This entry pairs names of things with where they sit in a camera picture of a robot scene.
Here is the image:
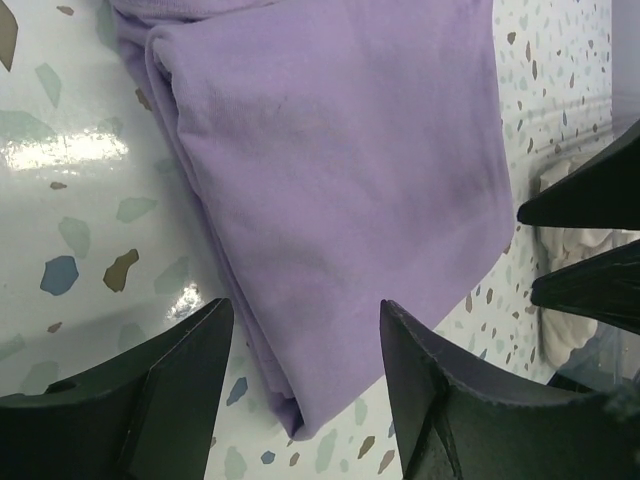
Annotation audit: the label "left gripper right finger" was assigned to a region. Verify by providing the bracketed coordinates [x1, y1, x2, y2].
[380, 300, 639, 479]

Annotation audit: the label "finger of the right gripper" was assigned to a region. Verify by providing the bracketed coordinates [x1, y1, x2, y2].
[517, 123, 640, 231]
[531, 241, 640, 331]

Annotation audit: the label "purple t-shirt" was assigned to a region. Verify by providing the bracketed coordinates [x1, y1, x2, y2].
[111, 1, 514, 441]

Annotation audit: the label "clear plastic bin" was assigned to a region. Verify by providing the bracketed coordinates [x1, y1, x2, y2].
[539, 114, 639, 392]

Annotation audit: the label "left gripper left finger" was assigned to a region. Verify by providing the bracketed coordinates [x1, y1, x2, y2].
[1, 299, 234, 479]

